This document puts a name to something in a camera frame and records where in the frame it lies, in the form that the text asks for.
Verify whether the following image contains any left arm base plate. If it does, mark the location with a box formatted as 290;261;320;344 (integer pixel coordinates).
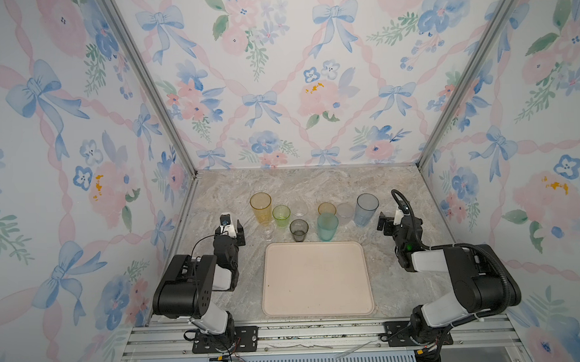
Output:
184;326;260;354

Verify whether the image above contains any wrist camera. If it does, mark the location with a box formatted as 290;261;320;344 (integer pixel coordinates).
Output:
219;213;237;239
394;207;410;225

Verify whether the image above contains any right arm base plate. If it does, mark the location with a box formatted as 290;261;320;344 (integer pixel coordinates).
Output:
379;321;442;348

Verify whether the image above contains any small amber glass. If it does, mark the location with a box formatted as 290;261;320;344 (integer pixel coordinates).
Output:
318;202;337;215

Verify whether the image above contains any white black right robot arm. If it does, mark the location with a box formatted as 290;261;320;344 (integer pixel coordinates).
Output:
377;210;522;346

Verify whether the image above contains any beige rectangular tray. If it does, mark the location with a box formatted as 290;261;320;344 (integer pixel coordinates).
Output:
262;241;375;317

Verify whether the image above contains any aluminium frame rail front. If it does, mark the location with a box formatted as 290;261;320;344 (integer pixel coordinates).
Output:
120;315;533;362

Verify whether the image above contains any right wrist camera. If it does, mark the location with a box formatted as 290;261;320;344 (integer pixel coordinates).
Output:
394;207;410;225

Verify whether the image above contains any small smoky grey glass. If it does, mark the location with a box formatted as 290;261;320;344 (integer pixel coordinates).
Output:
289;219;309;242

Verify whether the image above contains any frosted clear glass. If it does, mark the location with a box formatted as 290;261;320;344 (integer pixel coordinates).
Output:
336;202;355;226

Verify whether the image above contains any teal textured plastic glass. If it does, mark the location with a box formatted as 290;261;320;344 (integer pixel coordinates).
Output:
317;212;339;242

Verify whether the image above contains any tall yellow plastic glass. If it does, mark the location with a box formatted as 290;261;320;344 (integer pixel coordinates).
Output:
249;192;273;225

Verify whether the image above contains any tall blue plastic glass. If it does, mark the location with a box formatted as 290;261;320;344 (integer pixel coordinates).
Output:
354;193;380;227

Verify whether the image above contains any black corrugated cable hose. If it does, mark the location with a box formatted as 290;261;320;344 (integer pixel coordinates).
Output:
390;184;523;322

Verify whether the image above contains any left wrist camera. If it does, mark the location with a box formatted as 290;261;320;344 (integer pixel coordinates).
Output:
219;213;237;239

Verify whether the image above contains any small green glass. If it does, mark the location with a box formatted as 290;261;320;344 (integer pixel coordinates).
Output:
272;205;291;228

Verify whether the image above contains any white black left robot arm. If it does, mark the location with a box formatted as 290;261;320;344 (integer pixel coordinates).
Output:
152;213;245;352

